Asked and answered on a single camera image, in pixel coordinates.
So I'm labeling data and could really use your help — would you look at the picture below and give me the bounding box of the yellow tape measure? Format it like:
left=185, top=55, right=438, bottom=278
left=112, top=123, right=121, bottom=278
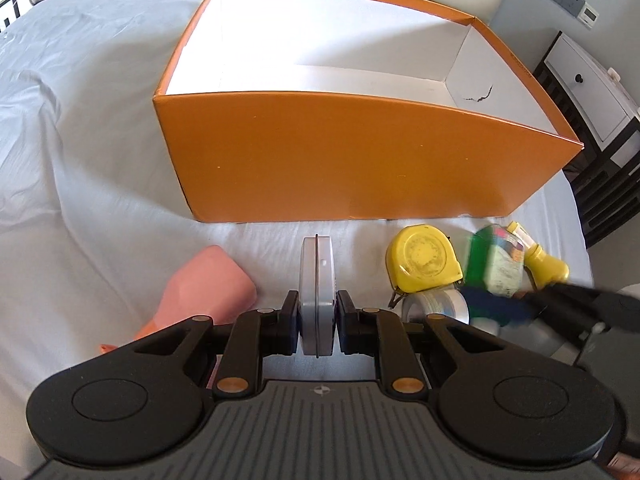
left=385, top=225, right=463, bottom=311

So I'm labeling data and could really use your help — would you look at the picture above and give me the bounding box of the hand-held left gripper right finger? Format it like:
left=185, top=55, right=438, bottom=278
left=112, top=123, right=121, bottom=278
left=336, top=289, right=526, bottom=397

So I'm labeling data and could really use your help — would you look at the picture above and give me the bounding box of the white drawer nightstand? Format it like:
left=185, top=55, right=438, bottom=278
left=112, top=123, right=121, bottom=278
left=532, top=30, right=640, bottom=248

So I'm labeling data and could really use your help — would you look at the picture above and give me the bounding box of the orange cardboard box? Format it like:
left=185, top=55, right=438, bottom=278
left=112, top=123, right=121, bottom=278
left=152, top=0, right=586, bottom=223

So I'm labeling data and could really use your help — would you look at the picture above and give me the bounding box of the green lid plastic container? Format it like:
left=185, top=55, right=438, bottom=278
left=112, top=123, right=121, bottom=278
left=462, top=224, right=531, bottom=301

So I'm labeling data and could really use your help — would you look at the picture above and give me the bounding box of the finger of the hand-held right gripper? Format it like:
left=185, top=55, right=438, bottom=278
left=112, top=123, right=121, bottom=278
left=459, top=282, right=608, bottom=333

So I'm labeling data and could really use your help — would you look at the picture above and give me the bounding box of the grey metal tin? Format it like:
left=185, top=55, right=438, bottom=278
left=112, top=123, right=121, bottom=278
left=299, top=234, right=337, bottom=359

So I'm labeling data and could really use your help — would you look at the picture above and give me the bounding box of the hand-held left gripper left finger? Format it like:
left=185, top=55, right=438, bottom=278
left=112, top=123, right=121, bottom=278
left=107, top=290, right=302, bottom=397

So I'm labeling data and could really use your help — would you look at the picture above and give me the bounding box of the silver tape roll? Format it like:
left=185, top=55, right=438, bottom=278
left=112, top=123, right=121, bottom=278
left=401, top=287, right=568, bottom=358

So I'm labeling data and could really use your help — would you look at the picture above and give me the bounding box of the small yellow bottle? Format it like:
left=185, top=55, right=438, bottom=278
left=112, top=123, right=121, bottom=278
left=507, top=221, right=571, bottom=291

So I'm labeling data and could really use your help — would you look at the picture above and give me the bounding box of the white bed sheet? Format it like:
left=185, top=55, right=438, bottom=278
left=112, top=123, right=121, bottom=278
left=0, top=0, right=596, bottom=480

